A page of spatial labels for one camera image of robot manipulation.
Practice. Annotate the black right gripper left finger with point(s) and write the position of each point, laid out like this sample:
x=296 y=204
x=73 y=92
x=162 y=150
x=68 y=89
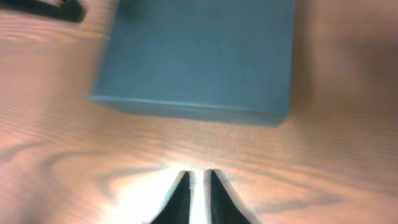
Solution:
x=177 y=208

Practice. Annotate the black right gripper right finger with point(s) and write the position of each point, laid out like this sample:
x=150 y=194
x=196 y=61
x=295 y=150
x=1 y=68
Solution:
x=222 y=208

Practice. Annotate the black storage box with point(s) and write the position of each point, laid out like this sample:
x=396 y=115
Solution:
x=211 y=60

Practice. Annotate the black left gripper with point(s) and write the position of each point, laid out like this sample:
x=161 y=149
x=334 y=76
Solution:
x=64 y=10

